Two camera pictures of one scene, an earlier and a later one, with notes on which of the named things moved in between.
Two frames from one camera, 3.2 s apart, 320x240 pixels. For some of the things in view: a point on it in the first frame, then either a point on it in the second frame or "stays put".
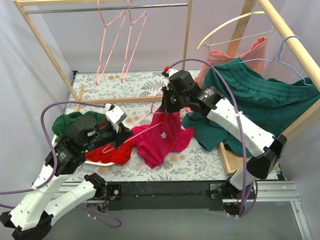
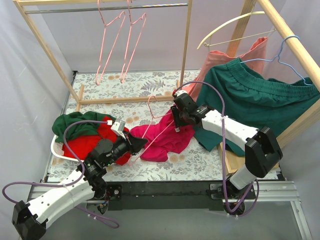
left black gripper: x=120 y=136 to x=130 y=144
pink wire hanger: x=104 y=151 to x=149 y=124
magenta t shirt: x=164 y=135 stays put
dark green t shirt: x=61 y=123 stays put
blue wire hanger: x=278 y=57 stays put
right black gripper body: x=166 y=100 to x=175 y=116
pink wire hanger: x=128 y=41 stays put
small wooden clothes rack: x=135 y=4 stays put
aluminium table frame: x=260 y=191 stays put
